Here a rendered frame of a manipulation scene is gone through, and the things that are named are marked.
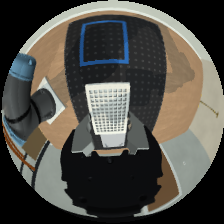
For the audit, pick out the blue tape outline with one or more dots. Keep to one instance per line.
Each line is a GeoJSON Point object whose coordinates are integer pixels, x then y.
{"type": "Point", "coordinates": [126, 61]}

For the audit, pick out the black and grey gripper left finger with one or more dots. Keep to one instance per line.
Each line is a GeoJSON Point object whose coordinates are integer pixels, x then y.
{"type": "Point", "coordinates": [78, 144]}

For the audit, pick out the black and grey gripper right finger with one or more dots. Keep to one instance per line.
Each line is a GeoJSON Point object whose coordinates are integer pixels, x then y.
{"type": "Point", "coordinates": [140, 141]}

